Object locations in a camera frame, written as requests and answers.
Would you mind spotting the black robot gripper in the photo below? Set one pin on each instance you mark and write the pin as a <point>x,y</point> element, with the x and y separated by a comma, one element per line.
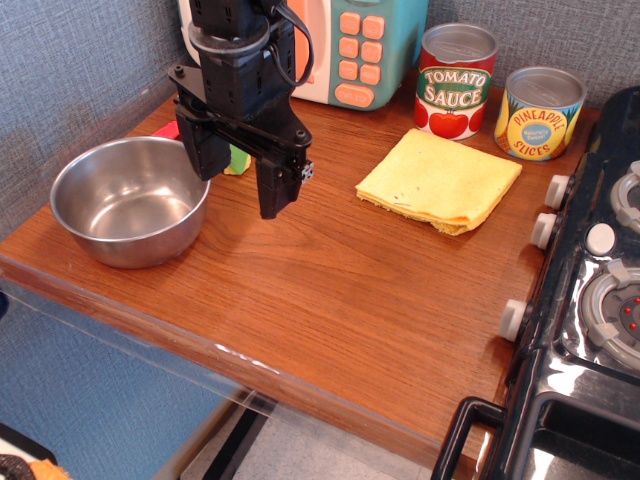
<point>244,101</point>

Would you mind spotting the green yellow toy corn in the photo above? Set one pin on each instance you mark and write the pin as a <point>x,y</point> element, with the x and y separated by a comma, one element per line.
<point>239,163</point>

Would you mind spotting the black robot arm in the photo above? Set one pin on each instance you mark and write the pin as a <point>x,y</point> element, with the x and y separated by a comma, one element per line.
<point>236,27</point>

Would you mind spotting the yellow folded napkin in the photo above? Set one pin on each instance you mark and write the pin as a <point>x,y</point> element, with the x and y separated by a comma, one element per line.
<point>433,180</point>

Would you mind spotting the stainless steel bowl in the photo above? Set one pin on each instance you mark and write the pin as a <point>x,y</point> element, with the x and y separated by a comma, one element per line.
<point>131,203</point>

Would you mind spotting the teal toy microwave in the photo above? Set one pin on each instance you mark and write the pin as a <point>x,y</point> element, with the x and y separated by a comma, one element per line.
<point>362,50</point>

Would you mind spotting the tomato sauce can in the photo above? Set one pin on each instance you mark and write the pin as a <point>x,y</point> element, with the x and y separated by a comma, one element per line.
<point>455,72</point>

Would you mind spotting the pineapple slices can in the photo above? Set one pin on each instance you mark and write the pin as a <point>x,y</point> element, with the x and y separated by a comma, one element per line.
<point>539,111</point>

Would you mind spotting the orange plush object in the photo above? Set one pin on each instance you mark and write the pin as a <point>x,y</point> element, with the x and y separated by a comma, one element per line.
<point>16,468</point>

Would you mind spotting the black toy stove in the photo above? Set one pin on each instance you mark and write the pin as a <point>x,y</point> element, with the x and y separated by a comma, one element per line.
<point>572,406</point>

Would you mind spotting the red handled metal spoon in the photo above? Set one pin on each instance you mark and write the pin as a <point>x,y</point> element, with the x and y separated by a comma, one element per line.
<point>168,131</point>

